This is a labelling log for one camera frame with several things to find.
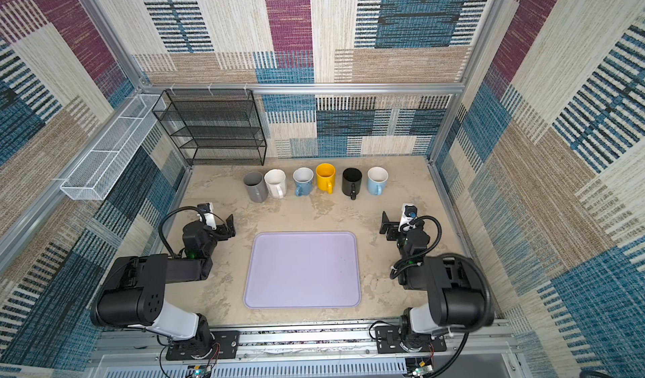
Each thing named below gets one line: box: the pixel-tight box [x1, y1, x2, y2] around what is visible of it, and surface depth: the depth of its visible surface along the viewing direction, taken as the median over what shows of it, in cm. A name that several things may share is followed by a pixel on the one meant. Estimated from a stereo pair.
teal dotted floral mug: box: [292, 166, 315, 198], surface depth 104 cm
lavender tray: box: [243, 231, 362, 310], surface depth 92 cm
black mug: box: [341, 167, 362, 201], surface depth 104 cm
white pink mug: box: [263, 168, 288, 200], surface depth 103 cm
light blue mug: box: [367, 166, 389, 196], surface depth 104 cm
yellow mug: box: [315, 162, 336, 195], surface depth 107 cm
